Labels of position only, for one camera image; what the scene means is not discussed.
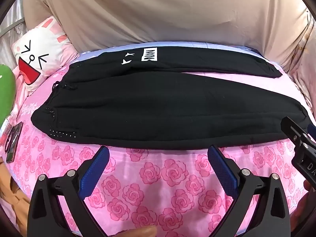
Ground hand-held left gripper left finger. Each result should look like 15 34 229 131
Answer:
28 146 110 237

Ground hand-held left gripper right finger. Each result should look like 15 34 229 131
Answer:
207 145 293 237

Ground black pants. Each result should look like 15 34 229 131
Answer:
31 46 313 151

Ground person's right hand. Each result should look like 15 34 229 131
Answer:
290 179 316 230

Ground person's left hand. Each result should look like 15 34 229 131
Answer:
118 227 156 237

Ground pink rose bedsheet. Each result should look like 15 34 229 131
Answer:
0 41 316 237

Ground black phone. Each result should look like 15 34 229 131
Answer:
4 122 24 163

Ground brown plush toy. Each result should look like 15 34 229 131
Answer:
0 160 34 230

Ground green plush toy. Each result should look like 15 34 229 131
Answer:
0 64 16 126

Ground white bunny face pillow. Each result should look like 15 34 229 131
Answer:
11 16 79 92

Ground beige cloth drape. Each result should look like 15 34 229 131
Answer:
22 0 311 72

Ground silver satin curtain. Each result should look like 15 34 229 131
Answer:
0 0 27 47

